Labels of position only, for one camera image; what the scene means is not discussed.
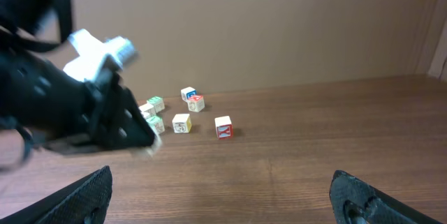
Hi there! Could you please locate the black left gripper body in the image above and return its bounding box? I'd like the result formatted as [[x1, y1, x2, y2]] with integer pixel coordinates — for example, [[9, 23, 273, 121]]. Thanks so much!
[[1, 52, 155, 154]]

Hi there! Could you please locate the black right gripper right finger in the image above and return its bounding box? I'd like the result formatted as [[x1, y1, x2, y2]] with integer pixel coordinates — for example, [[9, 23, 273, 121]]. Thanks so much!
[[329, 170, 440, 224]]

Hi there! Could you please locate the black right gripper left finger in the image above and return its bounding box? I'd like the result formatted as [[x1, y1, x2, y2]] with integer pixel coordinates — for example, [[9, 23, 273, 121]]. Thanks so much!
[[1, 165, 112, 224]]

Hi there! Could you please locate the plain white picture block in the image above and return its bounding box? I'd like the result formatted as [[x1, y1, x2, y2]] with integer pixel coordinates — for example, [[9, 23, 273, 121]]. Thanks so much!
[[139, 103, 156, 119]]

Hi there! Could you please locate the green N letter block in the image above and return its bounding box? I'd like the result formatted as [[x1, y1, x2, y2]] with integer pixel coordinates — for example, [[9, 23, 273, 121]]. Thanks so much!
[[146, 116, 165, 134]]

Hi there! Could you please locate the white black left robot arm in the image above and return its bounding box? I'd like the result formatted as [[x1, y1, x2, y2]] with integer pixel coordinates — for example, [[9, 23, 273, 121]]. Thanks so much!
[[1, 0, 161, 154]]

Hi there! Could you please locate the green V letter block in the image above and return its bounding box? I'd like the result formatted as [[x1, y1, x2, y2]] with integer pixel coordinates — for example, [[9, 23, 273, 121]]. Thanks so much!
[[147, 96, 165, 113]]

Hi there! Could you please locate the white red picture block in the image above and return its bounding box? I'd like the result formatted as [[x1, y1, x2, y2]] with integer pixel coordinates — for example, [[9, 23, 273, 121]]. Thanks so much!
[[172, 114, 192, 133]]

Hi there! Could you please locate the white blue letter block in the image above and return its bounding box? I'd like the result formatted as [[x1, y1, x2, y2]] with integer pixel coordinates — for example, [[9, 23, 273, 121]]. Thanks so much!
[[181, 87, 196, 101]]

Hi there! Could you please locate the red M letter block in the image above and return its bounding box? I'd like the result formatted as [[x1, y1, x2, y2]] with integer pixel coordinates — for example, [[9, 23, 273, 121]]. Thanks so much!
[[187, 95, 205, 112]]

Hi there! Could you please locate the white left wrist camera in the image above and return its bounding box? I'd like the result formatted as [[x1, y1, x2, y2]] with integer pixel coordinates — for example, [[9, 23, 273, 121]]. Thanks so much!
[[63, 29, 138, 82]]

